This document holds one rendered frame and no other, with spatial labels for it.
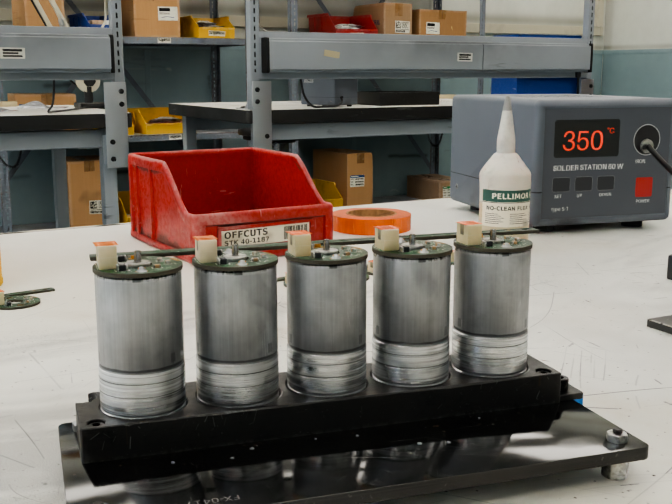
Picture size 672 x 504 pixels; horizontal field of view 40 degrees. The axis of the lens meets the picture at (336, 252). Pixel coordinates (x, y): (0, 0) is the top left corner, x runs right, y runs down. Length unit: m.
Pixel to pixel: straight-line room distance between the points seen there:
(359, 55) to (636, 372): 2.58
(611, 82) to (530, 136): 5.85
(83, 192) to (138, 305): 4.11
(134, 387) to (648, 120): 0.52
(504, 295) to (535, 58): 3.06
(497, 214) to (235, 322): 0.37
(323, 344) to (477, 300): 0.05
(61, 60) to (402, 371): 2.33
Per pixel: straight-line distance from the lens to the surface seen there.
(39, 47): 2.57
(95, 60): 2.60
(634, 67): 6.38
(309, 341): 0.27
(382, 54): 2.97
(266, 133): 2.80
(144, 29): 4.44
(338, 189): 4.98
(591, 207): 0.69
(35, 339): 0.43
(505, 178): 0.61
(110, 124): 2.64
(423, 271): 0.28
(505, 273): 0.29
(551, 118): 0.67
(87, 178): 4.37
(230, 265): 0.26
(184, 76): 4.94
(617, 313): 0.47
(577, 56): 3.48
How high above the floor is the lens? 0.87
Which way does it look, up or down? 11 degrees down
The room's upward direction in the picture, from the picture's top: straight up
